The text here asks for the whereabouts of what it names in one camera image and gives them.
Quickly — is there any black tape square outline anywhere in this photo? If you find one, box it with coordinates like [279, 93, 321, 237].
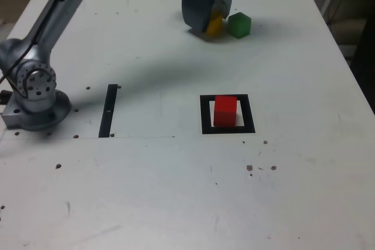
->
[199, 94, 257, 135]

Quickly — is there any black tape strip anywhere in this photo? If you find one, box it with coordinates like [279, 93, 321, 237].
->
[98, 84, 118, 139]

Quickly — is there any green cube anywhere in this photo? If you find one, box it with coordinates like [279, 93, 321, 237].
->
[227, 11, 253, 40]

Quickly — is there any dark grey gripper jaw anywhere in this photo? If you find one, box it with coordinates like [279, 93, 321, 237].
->
[181, 0, 218, 35]

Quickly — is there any yellow cube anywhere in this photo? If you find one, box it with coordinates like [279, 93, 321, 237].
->
[204, 9, 225, 36]

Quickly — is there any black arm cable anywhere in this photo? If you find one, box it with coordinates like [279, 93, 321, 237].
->
[0, 0, 67, 99]

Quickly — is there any red cube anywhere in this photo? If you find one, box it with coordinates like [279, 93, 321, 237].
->
[213, 95, 238, 128]

